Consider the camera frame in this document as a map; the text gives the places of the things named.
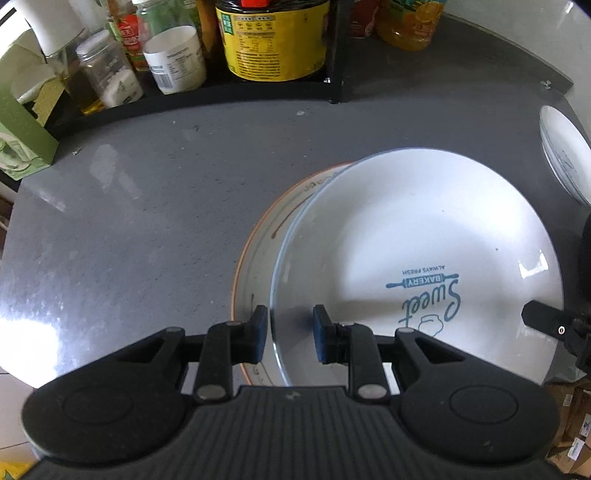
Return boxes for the white tissue paper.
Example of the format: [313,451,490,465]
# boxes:
[0,28,62,103]

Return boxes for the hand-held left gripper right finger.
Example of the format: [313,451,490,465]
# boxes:
[313,305,466,401]

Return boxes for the white labelled jar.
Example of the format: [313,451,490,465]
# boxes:
[142,25,208,96]

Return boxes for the orange juice bottle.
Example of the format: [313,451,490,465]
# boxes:
[375,0,448,52]

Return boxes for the oil bottle with white cap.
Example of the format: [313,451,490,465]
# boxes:
[18,0,108,116]

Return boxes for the black metal rack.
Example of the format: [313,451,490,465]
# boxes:
[46,0,347,140]

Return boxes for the small clear jar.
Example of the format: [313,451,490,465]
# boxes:
[75,31,145,110]

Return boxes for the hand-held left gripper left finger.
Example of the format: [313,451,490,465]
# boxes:
[115,305,269,402]

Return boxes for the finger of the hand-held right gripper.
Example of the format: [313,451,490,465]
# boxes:
[577,215,591,273]
[521,300,591,370]

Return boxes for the soy sauce bottle yellow label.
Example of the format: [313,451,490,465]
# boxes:
[215,0,331,83]

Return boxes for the cardboard boxes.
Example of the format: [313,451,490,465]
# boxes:
[545,378,591,480]

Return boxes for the green cardboard box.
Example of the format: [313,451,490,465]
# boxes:
[0,74,61,181]

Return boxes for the red drink can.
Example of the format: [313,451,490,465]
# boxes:
[348,0,382,39]

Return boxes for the white plate with flower print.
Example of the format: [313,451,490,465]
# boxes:
[229,162,356,387]

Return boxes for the amber bottle with gold cap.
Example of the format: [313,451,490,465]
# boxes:
[196,0,223,61]

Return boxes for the sauce bottle with yellow cap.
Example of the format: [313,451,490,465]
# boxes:
[107,0,151,73]

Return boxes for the small white plate blue print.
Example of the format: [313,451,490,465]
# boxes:
[539,105,591,206]

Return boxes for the large white plate blue print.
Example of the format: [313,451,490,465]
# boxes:
[269,147,565,387]

